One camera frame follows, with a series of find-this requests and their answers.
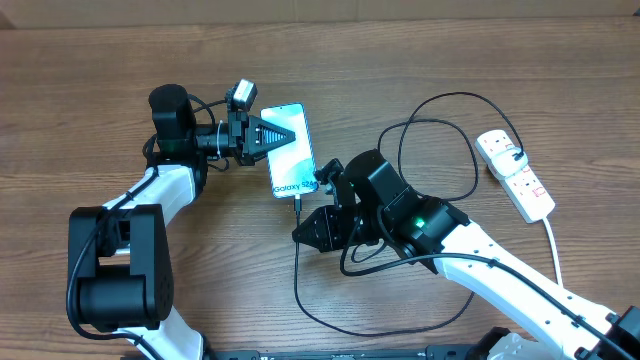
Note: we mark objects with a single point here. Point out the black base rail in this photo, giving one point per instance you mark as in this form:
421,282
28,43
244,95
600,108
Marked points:
497,344

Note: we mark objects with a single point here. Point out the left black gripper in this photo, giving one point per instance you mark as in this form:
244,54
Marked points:
240,123

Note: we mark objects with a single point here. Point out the Samsung Galaxy smartphone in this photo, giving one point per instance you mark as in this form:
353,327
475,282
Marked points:
292,166

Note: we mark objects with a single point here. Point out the white USB charger adapter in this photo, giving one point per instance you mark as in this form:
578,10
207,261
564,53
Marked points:
507,163

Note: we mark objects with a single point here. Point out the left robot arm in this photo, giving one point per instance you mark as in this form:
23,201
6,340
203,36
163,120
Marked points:
120,280

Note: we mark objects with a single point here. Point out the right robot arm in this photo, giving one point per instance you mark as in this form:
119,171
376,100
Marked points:
372,203

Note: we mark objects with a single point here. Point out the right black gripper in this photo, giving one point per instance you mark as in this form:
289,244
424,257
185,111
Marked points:
329,219

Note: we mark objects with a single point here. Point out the white power strip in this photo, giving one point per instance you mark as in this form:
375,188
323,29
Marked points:
524,189

